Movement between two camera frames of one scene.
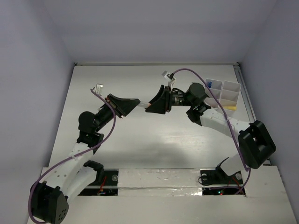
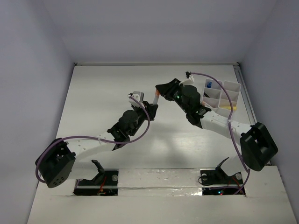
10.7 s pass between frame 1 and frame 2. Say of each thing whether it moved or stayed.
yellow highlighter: stayed
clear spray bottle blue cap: stayed
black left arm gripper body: moved
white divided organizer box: stayed
